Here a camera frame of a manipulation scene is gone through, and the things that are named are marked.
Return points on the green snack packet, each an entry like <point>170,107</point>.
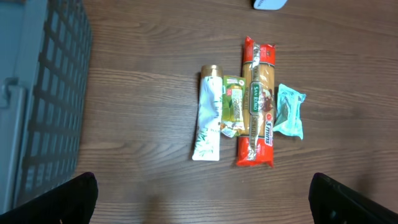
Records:
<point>232,121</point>

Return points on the white barcode scanner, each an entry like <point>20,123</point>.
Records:
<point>269,5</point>

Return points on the white tube with gold cap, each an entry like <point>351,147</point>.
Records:
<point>207,142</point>

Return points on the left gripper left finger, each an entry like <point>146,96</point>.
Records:
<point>72,202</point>

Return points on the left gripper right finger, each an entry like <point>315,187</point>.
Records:
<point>333,202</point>

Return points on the orange spaghetti packet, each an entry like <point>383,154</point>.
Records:
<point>256,142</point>

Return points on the grey plastic shopping basket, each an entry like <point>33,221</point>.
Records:
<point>45,57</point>

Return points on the teal packet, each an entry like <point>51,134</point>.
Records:
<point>288,121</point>

